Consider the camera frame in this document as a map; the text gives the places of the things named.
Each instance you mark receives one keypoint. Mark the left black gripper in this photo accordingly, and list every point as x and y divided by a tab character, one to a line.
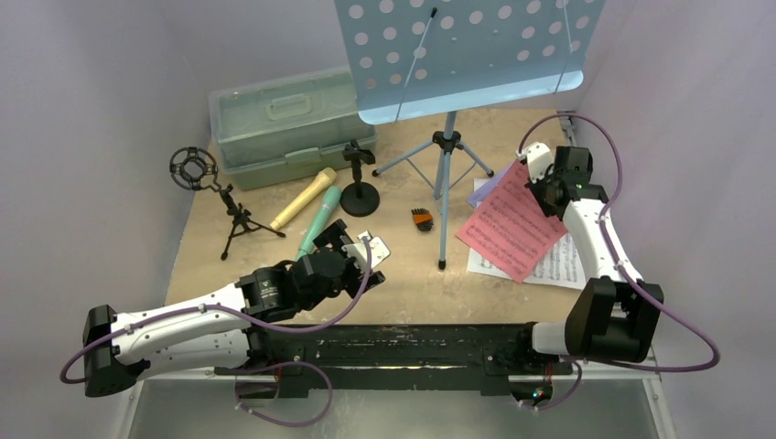
336	236

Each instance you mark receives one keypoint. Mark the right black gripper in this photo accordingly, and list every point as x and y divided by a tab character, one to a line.
546	190

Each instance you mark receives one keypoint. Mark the lavender sheet music page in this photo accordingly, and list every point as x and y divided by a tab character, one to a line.
496	179

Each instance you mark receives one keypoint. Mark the mint green microphone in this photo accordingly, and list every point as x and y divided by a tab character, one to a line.
330	200

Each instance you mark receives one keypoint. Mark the white sheet music page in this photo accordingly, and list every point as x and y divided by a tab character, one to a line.
481	189
560	266

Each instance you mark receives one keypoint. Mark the black round-base microphone stand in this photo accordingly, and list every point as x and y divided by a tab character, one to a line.
359	199

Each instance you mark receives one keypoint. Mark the cream yellow microphone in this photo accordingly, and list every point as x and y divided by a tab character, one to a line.
323	180

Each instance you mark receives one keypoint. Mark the black tripod microphone stand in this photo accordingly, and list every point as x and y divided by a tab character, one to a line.
195	169

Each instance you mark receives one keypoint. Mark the light blue music stand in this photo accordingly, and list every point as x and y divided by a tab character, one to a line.
411	59

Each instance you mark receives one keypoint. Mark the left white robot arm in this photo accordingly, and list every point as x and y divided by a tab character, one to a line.
223	328

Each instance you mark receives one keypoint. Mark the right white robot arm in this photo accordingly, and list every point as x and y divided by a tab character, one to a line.
614	318

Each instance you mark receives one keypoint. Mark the orange black hex key set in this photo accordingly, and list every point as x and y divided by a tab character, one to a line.
422	219

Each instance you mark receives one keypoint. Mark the grey-green plastic toolbox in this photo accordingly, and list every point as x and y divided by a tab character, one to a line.
274	131

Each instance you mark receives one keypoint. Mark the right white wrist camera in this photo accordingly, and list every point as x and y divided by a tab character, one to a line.
538	159

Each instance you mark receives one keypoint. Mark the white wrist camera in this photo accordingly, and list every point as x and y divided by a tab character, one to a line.
538	159
368	251

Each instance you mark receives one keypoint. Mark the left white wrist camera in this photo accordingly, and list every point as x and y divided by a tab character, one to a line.
368	251

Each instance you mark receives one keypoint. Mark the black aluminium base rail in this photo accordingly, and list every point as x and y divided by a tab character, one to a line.
491	359

